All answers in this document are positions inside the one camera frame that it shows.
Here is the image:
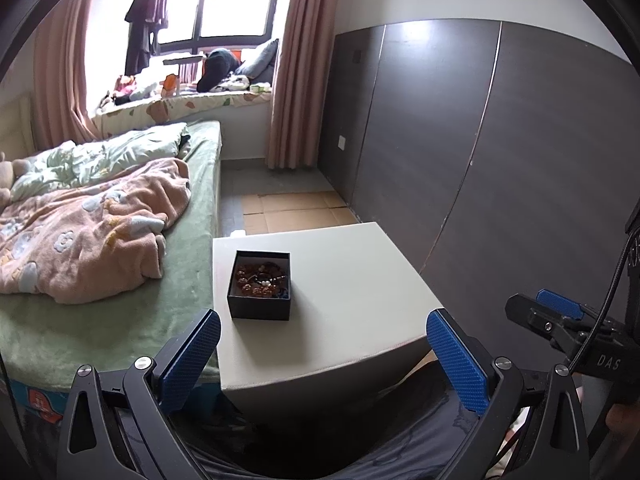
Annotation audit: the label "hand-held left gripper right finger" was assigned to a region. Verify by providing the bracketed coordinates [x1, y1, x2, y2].
[425, 308, 593, 480]

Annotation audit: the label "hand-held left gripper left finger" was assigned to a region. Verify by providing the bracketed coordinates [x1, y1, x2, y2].
[55, 307, 223, 480]

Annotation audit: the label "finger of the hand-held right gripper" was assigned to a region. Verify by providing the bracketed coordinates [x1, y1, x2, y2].
[505, 293, 552, 342]
[536, 288, 585, 322]

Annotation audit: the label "black jewelry box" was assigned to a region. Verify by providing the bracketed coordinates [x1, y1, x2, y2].
[227, 250, 292, 322]

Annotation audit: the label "brown rough bead bracelet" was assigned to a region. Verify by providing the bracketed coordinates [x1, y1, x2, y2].
[234, 261, 290, 297]

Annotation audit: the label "person's right hand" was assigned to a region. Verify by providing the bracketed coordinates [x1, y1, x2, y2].
[602, 400, 640, 443]

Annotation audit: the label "bed with green sheet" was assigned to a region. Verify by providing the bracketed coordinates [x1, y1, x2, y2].
[0, 120, 223, 386]

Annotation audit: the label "white low table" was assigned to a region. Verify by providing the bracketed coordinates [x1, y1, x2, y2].
[212, 221, 446, 406]

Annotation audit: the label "pink fleece blanket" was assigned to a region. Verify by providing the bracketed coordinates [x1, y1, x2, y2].
[0, 157, 192, 306]

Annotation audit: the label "blue printed panel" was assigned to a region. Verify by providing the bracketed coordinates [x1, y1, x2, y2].
[10, 377, 76, 421]

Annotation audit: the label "flattened cardboard sheets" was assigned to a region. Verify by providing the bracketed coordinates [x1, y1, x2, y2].
[241, 190, 371, 236]

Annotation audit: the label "light green quilt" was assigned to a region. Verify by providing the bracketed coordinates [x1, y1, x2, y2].
[10, 122, 191, 201]

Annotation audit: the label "printed window seat cushion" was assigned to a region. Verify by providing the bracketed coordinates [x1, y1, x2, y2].
[95, 87, 273, 138]

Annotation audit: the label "beige plush toy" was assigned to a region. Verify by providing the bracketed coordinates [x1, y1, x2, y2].
[0, 152, 31, 206]

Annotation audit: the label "pile of soft toys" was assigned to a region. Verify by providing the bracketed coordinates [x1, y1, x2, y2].
[100, 74, 163, 108]

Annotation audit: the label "black cloth bundle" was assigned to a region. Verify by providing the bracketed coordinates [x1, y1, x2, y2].
[196, 47, 246, 93]

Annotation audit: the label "small folding table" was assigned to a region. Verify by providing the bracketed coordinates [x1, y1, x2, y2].
[162, 52, 206, 98]

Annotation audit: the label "grey pillow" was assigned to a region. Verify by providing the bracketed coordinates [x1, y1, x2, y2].
[235, 37, 280, 81]

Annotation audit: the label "pink curtain beside bed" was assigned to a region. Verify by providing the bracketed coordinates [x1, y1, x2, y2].
[32, 0, 136, 143]

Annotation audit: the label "hanging dark clothing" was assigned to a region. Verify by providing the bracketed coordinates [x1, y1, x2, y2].
[124, 0, 170, 76]

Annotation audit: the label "window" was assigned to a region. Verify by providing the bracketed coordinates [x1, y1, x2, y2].
[155, 0, 286, 56]

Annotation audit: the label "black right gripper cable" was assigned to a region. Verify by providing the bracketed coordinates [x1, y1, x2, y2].
[570, 232, 638, 373]

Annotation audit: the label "pink curtain beside wood wall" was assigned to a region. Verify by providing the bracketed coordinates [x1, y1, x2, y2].
[265, 0, 343, 171]

